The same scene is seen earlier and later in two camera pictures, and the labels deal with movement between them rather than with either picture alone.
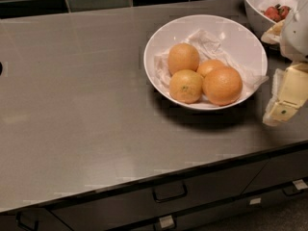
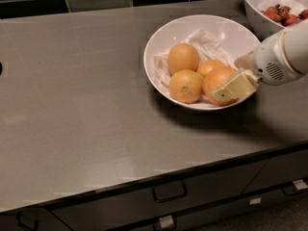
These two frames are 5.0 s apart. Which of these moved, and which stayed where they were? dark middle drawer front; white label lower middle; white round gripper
Moved: white round gripper
Stayed: white label lower middle; dark middle drawer front
